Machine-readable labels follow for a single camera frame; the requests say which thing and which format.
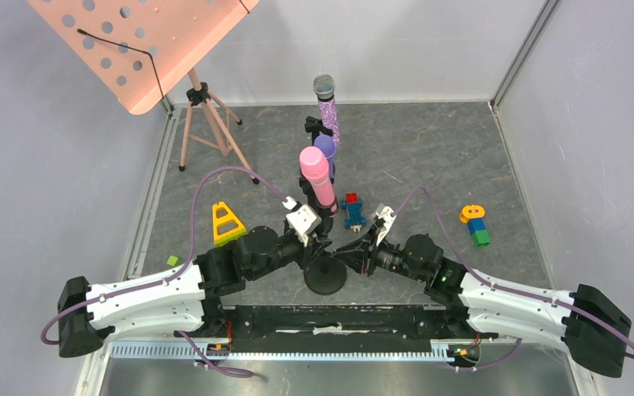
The red blue toy car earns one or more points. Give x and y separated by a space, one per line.
352 206

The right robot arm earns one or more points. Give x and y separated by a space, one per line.
584 323

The purple toy microphone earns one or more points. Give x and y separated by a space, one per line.
328 148

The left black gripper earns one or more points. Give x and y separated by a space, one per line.
312 250

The black microphone stand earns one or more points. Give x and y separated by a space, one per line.
315 127
325 276

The stacked orange blue green blocks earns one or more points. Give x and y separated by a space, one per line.
473 217

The small green cube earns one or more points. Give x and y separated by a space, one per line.
173 261

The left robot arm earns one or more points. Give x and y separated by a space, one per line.
182 299

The yellow triangle toy block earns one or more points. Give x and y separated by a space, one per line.
226 225

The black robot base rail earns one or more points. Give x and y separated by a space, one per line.
338 329

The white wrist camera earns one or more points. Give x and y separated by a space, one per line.
384 218
301 218

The pink music stand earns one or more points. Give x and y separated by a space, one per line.
142 49

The glitter microphone silver head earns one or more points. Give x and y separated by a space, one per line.
324 88

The pink toy microphone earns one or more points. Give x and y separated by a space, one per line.
314 167

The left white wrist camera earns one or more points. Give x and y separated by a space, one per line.
301 218

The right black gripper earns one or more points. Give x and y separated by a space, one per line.
361 254

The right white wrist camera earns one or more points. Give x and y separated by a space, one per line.
384 218

